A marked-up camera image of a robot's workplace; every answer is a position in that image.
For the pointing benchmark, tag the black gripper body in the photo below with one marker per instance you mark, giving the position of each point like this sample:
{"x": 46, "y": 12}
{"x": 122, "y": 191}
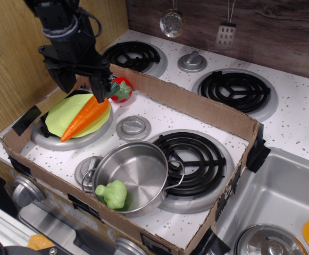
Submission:
{"x": 74, "y": 48}

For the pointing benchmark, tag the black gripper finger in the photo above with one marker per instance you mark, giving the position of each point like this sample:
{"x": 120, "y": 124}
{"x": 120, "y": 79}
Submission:
{"x": 64, "y": 76}
{"x": 101, "y": 84}

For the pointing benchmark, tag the orange toy carrot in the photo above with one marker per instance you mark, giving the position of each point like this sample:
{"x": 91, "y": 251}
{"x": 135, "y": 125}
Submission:
{"x": 89, "y": 113}

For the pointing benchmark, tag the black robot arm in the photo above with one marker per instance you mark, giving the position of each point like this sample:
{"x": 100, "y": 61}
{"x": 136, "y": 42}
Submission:
{"x": 62, "y": 15}

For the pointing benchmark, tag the light green plate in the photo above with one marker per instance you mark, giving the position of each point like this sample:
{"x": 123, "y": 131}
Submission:
{"x": 60, "y": 116}

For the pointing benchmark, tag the red toy tomato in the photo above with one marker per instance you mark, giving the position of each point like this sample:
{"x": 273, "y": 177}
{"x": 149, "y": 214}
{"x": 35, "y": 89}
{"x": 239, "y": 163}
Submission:
{"x": 124, "y": 92}

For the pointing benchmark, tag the back left stove burner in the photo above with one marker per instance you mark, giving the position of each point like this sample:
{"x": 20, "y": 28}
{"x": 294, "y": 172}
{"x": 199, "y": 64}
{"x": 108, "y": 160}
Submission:
{"x": 138, "y": 56}

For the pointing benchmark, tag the centre silver stove knob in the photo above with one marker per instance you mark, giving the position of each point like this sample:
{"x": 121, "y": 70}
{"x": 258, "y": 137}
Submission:
{"x": 133, "y": 128}

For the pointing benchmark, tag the silver stove knob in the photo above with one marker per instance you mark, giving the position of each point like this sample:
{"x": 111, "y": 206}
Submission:
{"x": 84, "y": 173}
{"x": 133, "y": 128}
{"x": 192, "y": 63}

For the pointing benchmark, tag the front left stove burner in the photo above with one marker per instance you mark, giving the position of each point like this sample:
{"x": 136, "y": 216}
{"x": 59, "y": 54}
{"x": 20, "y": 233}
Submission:
{"x": 47, "y": 131}

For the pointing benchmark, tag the front silver stove knob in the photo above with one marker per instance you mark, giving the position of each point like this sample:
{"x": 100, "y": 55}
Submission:
{"x": 84, "y": 173}

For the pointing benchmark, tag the hanging metal strainer ladle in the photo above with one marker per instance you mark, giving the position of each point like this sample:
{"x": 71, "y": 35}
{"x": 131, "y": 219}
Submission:
{"x": 172, "y": 22}

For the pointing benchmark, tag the back silver stove knob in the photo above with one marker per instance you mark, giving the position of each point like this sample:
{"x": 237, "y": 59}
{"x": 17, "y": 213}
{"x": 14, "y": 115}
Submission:
{"x": 192, "y": 63}

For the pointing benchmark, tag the cardboard fence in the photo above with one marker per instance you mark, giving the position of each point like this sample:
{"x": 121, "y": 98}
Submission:
{"x": 196, "y": 107}

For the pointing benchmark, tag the green toy broccoli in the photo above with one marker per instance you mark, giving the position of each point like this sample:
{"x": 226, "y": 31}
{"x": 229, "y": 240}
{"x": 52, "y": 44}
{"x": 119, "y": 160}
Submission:
{"x": 114, "y": 194}

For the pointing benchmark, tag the left oven front knob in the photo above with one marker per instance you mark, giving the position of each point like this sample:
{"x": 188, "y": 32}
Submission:
{"x": 26, "y": 192}

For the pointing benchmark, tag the oven knob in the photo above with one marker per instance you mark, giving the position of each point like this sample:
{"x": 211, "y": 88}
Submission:
{"x": 26, "y": 192}
{"x": 124, "y": 246}

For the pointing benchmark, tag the hanging metal spatula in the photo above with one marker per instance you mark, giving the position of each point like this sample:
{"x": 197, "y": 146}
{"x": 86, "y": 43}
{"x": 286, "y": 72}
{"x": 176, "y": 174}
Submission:
{"x": 227, "y": 30}

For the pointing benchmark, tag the front right stove burner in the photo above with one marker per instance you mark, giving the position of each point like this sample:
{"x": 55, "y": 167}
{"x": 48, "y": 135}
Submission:
{"x": 199, "y": 167}

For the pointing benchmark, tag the right oven front knob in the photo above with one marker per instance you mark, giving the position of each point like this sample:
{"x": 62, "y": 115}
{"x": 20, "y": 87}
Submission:
{"x": 124, "y": 246}

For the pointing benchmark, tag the orange toy piece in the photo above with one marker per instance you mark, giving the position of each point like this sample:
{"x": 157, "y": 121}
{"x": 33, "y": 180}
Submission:
{"x": 39, "y": 242}

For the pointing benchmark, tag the steel sink basin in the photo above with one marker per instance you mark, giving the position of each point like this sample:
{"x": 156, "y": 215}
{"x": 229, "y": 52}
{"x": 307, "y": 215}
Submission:
{"x": 277, "y": 194}

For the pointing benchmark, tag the steel pot lid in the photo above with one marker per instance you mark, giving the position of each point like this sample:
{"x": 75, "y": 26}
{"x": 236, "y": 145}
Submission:
{"x": 268, "y": 239}

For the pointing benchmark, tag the steel pot with handles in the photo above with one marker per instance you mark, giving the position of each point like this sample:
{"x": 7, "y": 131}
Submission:
{"x": 144, "y": 169}

